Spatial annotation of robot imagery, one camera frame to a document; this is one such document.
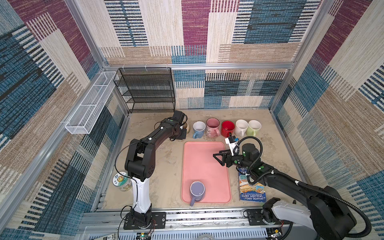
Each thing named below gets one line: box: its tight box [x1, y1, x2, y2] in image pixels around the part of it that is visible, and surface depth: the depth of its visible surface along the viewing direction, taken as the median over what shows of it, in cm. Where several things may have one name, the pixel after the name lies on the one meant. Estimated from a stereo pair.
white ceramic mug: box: [234, 119, 249, 137], surface depth 101 cm
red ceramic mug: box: [220, 120, 236, 138], surface depth 104 cm
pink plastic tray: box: [181, 141, 232, 204], surface depth 89 cm
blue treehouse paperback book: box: [238, 167, 267, 202], surface depth 80 cm
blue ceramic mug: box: [192, 121, 207, 139], surface depth 101 cm
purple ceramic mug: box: [190, 180, 206, 207], surface depth 76 cm
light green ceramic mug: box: [246, 119, 262, 137], surface depth 101 cm
